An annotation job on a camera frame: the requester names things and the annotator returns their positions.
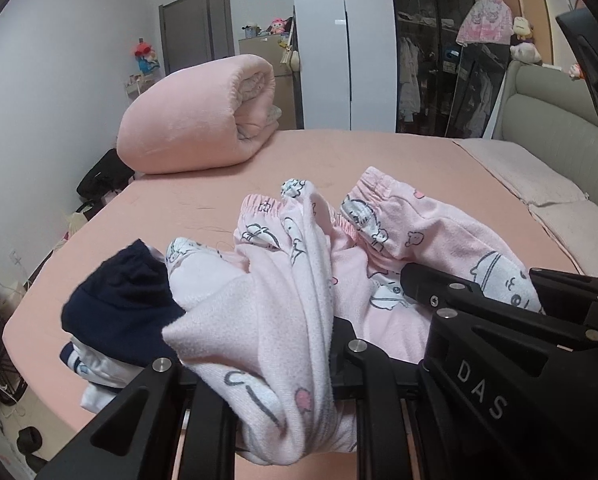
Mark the dark glass wardrobe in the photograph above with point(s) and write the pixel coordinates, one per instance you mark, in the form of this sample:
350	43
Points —
439	60

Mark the small orange plush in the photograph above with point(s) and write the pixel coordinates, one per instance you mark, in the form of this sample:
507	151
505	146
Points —
577	71

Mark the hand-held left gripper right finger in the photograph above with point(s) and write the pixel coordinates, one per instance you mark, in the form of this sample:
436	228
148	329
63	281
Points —
344	360

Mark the grey white plush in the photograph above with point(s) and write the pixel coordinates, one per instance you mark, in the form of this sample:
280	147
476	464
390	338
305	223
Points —
525	52

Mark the pink doll plush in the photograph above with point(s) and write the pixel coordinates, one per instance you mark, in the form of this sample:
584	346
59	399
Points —
277	26

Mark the rolled pink blanket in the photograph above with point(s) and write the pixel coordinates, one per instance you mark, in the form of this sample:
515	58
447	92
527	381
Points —
179	125

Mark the flat textured pillow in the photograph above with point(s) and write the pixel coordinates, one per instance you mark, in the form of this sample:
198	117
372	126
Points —
579	235
519	170

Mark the navy blue garment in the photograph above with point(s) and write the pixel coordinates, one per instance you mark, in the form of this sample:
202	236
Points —
119	310

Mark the grey padded headboard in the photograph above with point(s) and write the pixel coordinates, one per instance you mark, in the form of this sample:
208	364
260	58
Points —
544	110

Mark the monkey plush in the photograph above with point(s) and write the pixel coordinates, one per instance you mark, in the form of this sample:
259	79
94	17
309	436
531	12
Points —
522	29

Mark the white rack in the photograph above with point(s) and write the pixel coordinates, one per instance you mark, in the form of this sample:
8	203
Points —
136	90

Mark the white garment with navy trim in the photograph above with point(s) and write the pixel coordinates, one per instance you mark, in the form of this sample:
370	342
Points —
99	380

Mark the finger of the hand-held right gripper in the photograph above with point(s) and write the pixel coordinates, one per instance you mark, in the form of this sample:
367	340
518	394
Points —
429	285
574	290

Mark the pink hanging garment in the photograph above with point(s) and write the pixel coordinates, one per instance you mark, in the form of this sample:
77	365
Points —
484	22

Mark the cream hanging bag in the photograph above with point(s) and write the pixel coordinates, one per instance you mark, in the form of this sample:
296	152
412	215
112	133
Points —
293	60

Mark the grey door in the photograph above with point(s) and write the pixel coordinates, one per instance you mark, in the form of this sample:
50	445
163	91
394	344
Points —
194	30

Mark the bed with pink sheet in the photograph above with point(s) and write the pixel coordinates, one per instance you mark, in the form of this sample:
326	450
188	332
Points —
204	200

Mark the beige cabinet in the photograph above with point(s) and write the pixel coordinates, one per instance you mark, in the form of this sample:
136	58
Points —
269	65

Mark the red-haired doll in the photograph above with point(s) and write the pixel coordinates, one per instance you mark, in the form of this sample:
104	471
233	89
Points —
144	55

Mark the black bag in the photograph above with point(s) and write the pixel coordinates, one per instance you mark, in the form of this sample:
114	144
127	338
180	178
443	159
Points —
104	175

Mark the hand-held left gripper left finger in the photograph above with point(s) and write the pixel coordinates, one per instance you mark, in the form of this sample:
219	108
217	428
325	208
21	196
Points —
204	410

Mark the pink printed pajama pants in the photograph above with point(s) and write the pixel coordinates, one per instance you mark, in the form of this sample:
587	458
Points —
279	320

